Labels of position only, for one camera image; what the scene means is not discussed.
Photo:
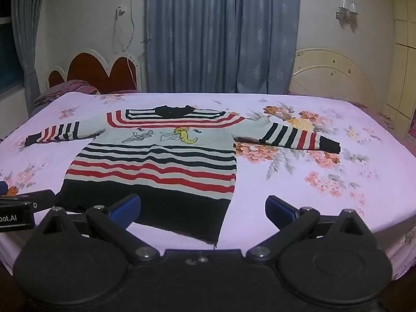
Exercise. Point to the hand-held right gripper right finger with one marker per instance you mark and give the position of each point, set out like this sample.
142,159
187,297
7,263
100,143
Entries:
279,208

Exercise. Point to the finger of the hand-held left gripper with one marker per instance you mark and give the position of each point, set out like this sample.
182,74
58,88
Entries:
3,189
42,200

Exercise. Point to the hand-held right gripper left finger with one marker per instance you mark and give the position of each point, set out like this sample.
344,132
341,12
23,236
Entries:
126,209

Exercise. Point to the striped knit sweater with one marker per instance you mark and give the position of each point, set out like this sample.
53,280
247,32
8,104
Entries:
156,169

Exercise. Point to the pink floral bed sheet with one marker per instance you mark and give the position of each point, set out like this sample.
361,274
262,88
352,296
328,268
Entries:
292,201

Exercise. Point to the purple patterned pillow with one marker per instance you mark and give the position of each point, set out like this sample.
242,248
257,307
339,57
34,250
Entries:
74,87

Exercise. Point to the purple mattress sheet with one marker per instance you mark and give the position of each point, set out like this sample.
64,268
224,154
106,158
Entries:
370,112

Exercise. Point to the window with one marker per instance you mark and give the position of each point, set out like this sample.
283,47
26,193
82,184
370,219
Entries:
8,55

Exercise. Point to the narrow blue-grey curtain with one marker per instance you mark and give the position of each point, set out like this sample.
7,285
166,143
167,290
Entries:
27,55

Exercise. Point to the cream arched headboard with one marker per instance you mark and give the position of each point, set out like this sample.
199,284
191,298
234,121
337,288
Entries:
325,78

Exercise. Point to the red heart-shaped headboard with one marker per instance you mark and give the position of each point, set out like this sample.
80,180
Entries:
94,68

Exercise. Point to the wide blue-grey curtain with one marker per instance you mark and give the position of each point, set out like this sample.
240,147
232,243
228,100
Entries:
221,32

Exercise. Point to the cream wardrobe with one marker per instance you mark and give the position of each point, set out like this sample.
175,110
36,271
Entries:
404,71

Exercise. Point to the wall lamp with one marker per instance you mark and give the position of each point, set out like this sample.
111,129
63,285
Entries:
346,9

